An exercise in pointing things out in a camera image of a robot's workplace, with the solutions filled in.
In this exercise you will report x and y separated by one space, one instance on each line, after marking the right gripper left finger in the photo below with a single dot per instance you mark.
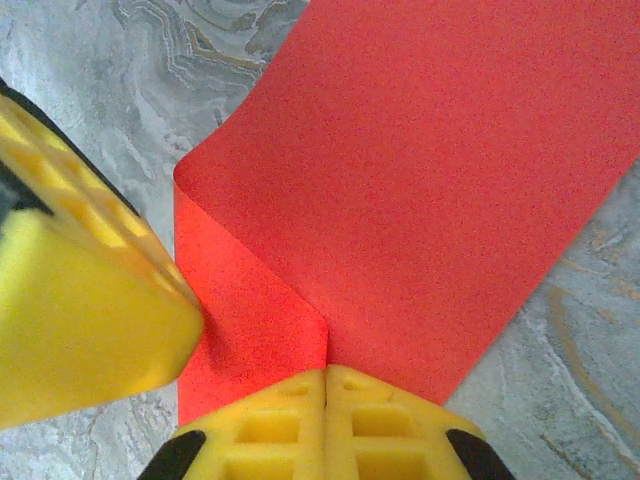
270 435

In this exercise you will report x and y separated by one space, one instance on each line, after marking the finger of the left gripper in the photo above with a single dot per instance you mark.
85 310

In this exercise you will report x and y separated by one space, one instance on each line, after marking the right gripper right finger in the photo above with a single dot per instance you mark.
400 440

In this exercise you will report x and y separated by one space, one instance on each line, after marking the red cloth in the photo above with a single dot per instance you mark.
425 175

